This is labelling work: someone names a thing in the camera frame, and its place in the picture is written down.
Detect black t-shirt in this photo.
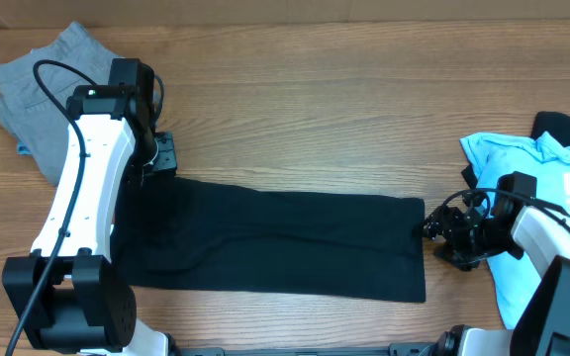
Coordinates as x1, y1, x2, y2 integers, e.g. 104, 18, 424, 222
111, 177, 426, 303

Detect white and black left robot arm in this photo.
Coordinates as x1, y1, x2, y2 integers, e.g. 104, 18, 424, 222
2, 58, 178, 355

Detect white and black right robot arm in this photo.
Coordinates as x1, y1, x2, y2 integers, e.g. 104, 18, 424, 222
420, 171, 570, 355

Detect folded grey trousers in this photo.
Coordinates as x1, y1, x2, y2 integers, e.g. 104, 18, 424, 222
0, 22, 118, 186

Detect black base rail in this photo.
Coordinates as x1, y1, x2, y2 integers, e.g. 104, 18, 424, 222
172, 342, 435, 356

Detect folded blue garment under trousers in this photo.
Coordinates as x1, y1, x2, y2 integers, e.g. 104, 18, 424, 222
17, 141, 32, 155

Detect dark garment under blue shirt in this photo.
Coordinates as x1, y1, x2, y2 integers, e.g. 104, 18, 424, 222
460, 111, 570, 188

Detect light blue t-shirt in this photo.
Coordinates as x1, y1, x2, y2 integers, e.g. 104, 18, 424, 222
460, 133, 570, 329

